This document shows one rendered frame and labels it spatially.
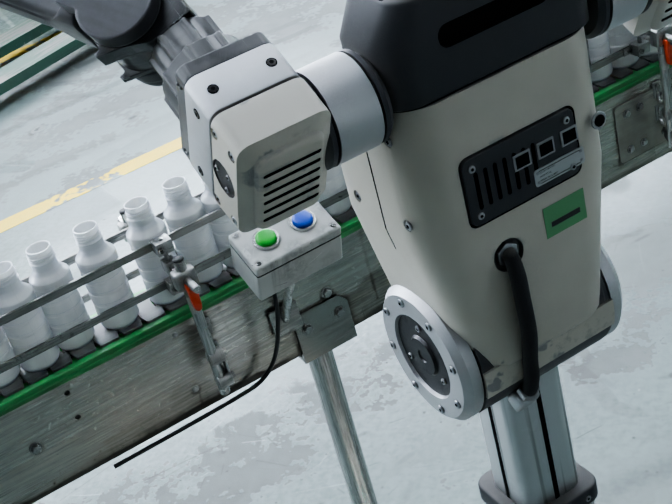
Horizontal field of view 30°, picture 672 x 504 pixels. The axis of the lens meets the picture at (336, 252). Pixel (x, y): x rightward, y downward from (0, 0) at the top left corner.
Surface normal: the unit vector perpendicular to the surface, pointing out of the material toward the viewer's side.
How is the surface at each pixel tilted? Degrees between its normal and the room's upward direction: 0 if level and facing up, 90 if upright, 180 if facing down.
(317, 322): 90
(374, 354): 0
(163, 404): 90
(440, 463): 0
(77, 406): 90
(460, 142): 90
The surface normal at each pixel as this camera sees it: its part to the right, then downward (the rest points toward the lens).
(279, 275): 0.55, 0.62
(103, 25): -0.33, -0.29
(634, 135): 0.50, 0.36
